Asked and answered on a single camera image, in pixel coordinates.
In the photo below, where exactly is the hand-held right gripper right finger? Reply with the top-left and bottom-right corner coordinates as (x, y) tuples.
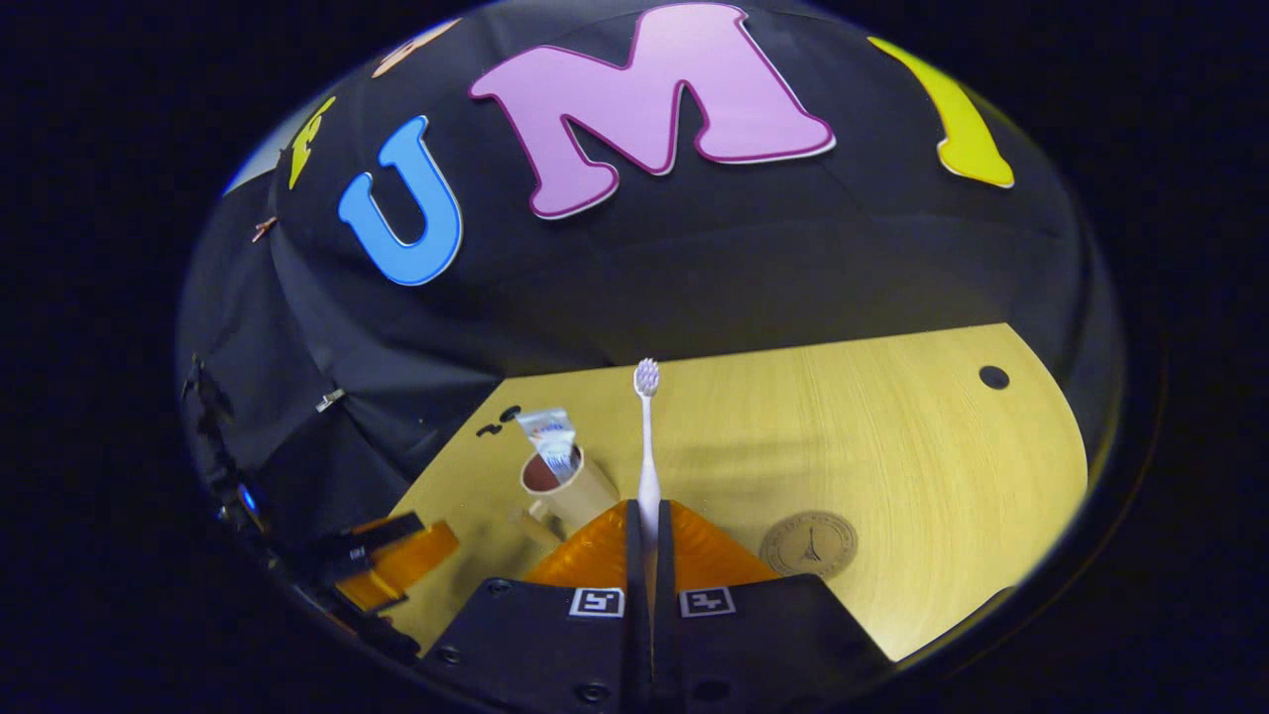
(652, 499), (895, 714)

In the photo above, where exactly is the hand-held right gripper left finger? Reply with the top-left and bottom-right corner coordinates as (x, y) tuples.
(419, 499), (653, 714)

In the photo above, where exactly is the round wooden coaster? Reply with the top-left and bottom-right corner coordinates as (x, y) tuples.
(759, 511), (860, 581)

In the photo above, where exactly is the beige cup with handle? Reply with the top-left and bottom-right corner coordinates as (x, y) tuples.
(514, 446), (622, 544)

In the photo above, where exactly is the pale pink toothbrush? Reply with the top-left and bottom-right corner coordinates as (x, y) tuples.
(634, 358), (663, 556)

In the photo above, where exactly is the white toothpaste tube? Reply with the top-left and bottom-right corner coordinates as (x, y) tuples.
(516, 407), (581, 484)

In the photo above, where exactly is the wooden desktop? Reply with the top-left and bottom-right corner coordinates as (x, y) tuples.
(382, 322), (1090, 663)

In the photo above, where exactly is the black backdrop cloth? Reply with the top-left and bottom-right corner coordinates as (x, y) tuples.
(176, 0), (1126, 616)

